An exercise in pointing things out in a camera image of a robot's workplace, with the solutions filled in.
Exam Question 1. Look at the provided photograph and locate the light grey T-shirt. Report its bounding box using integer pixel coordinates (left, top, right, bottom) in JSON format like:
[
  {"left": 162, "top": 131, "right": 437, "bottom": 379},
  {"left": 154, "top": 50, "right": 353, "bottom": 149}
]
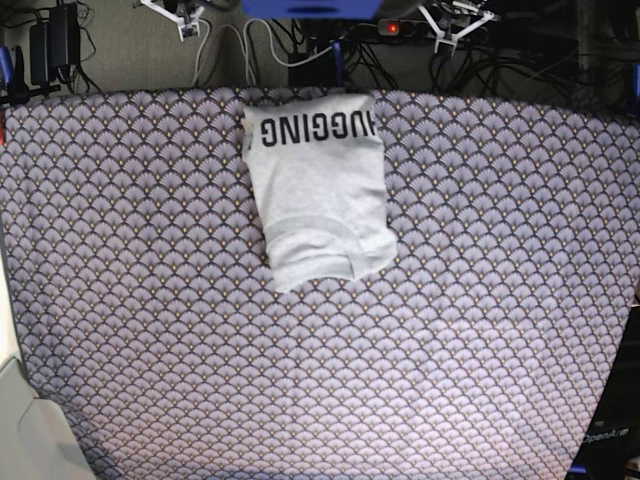
[{"left": 242, "top": 94, "right": 397, "bottom": 293}]

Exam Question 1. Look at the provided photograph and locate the fan-patterned purple tablecloth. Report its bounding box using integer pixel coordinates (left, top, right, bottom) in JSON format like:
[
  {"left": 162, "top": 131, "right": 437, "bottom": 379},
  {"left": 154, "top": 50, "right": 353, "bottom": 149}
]
[{"left": 1, "top": 88, "right": 639, "bottom": 479}]

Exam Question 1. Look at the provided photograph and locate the black power adapter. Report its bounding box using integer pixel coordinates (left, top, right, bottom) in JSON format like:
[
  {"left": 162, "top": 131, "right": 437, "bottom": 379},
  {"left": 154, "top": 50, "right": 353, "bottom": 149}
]
[{"left": 29, "top": 2, "right": 80, "bottom": 86}]

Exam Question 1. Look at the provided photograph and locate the white plastic bin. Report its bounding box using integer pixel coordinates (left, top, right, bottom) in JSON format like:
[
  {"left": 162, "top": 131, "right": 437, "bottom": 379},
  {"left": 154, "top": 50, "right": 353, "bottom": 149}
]
[{"left": 1, "top": 358, "right": 94, "bottom": 479}]

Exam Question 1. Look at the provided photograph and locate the black OpenArm box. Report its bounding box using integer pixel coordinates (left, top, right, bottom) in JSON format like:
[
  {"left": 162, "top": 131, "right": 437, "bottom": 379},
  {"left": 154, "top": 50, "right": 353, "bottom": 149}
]
[{"left": 566, "top": 306, "right": 639, "bottom": 479}]

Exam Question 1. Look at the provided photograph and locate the white cable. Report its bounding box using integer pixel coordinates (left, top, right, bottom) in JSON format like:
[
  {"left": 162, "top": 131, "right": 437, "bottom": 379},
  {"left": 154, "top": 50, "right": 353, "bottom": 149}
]
[{"left": 192, "top": 14, "right": 335, "bottom": 86}]

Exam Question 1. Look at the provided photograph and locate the black power strip red switch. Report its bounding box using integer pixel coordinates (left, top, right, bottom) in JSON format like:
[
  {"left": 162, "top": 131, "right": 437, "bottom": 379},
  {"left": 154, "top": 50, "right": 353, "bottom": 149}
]
[{"left": 375, "top": 16, "right": 489, "bottom": 43}]

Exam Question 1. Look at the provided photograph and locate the blue mount plate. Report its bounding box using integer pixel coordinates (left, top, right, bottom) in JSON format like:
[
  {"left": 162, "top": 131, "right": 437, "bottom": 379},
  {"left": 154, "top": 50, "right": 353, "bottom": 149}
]
[{"left": 241, "top": 0, "right": 382, "bottom": 20}]

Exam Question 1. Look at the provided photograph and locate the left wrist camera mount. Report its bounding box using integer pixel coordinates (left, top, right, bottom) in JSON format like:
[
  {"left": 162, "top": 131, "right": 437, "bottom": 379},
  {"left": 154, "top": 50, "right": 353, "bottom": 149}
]
[{"left": 417, "top": 1, "right": 501, "bottom": 55}]

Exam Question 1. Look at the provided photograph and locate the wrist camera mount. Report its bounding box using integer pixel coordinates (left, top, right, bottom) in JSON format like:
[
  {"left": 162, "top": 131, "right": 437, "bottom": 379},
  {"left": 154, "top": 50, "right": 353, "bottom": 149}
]
[
  {"left": 417, "top": 1, "right": 501, "bottom": 55},
  {"left": 133, "top": 0, "right": 230, "bottom": 41}
]

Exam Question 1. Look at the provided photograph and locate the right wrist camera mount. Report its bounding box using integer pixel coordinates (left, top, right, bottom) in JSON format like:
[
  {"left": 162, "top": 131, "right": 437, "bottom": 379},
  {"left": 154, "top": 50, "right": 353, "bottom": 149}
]
[{"left": 133, "top": 0, "right": 230, "bottom": 41}]

